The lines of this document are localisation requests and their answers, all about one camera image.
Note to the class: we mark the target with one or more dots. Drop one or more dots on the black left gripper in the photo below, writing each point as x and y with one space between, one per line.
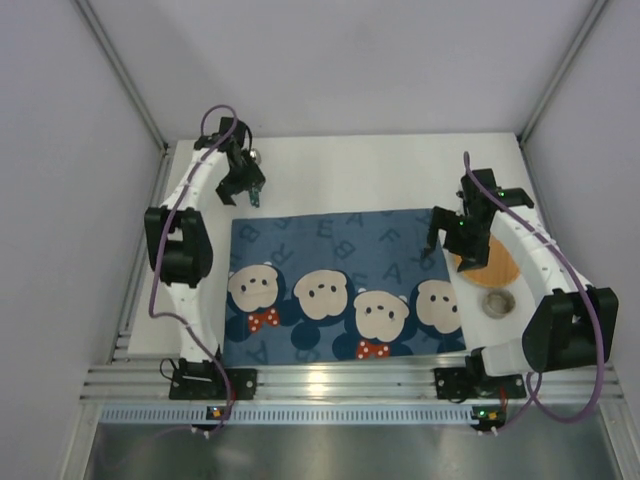
239 181

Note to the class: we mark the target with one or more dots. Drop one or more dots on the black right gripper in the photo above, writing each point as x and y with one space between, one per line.
455 230

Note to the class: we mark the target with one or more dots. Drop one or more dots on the metal fork patterned handle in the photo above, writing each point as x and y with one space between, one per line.
254 196

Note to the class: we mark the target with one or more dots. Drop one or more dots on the round wooden plate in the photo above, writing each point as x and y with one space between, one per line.
500 271

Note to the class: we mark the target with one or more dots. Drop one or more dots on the blue cartoon placemat cloth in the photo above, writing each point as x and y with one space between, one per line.
338 287

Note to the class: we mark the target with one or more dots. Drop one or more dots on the metal spoon patterned handle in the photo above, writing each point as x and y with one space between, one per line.
256 156

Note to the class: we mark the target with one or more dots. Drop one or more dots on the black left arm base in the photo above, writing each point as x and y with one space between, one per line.
192 381

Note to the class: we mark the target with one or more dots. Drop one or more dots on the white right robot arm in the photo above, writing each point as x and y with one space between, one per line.
572 323

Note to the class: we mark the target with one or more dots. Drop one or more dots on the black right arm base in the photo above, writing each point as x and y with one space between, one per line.
471 382

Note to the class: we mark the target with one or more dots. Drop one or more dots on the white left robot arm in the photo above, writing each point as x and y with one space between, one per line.
188 238

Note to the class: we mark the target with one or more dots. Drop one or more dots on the small clear glass cup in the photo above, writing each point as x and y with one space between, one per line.
498 303

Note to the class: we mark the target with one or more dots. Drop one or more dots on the left aluminium frame post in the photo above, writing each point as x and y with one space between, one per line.
91 19

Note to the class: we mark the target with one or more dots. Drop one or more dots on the aluminium frame post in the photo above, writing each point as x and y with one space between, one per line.
91 19
578 41

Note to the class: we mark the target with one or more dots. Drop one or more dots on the aluminium mounting rail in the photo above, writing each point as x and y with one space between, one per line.
395 379

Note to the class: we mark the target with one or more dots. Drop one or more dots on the slotted grey cable duct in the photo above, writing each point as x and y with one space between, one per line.
449 414

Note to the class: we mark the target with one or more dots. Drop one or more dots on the right aluminium frame post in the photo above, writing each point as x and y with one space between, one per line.
578 41

